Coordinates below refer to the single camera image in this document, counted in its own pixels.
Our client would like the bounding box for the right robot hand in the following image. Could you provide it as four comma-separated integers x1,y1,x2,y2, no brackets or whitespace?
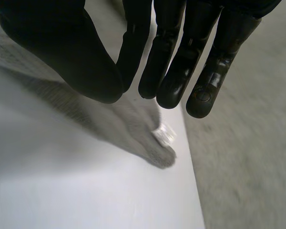
0,0,285,119

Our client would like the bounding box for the grey towel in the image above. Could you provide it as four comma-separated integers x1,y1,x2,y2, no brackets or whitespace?
0,4,177,170

